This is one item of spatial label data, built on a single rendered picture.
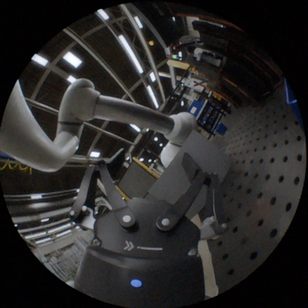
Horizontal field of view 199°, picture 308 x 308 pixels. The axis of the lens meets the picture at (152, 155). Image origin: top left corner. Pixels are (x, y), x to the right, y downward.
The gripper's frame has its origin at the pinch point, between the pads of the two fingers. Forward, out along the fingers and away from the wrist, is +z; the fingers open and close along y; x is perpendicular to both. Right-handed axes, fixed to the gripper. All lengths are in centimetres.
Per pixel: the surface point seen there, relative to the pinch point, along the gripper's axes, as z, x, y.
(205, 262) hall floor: -29, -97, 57
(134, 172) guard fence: 195, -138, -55
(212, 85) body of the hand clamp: 49, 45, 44
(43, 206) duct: -18, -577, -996
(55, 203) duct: 126, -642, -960
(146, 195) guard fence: 159, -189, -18
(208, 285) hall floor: -56, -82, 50
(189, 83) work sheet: 115, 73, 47
